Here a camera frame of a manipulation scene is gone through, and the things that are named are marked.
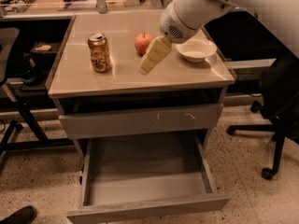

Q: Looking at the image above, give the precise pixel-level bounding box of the open middle drawer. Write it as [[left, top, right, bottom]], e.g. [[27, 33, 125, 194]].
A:
[[67, 133, 230, 224]]

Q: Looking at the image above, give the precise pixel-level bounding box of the white bowl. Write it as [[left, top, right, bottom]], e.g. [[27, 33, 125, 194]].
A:
[[176, 37, 217, 63]]

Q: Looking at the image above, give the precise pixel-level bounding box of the closed top drawer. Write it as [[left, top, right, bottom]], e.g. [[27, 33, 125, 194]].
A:
[[59, 104, 223, 139]]

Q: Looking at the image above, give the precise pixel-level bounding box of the dark shoe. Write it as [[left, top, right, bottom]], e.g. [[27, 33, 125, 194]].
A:
[[0, 205, 36, 224]]

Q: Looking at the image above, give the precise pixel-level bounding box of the black office chair right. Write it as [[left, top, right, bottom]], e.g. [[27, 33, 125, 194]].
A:
[[226, 51, 299, 180]]

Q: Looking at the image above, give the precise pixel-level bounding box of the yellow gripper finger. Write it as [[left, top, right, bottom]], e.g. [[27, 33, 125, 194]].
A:
[[138, 36, 172, 75]]

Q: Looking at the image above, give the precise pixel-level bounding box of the red apple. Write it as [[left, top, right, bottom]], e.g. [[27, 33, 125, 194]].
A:
[[135, 33, 153, 55]]

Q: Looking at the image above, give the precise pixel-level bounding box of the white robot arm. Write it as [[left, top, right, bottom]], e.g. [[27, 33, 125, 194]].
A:
[[139, 0, 299, 75]]

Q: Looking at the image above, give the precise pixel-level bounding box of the orange soda can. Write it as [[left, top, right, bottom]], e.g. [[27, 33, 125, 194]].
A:
[[88, 33, 111, 73]]

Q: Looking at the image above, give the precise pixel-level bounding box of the grey drawer cabinet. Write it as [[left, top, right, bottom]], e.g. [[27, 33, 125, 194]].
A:
[[45, 10, 236, 224]]

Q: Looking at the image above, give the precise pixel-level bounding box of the black chair left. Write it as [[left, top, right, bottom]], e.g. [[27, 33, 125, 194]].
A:
[[0, 27, 22, 156]]

